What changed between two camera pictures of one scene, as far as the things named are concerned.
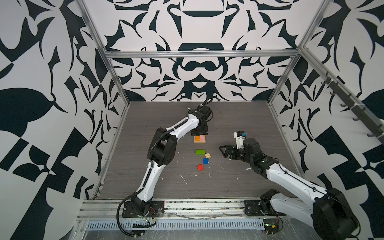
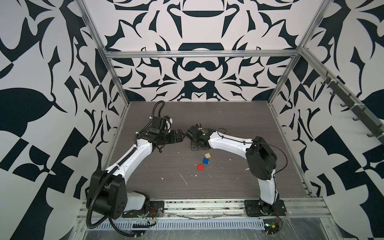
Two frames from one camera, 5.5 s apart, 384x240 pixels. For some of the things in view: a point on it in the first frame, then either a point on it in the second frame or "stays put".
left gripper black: (195, 133) to (173, 138)
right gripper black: (229, 147) to (192, 146)
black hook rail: (377, 131) stays put
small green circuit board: (271, 226) stays put
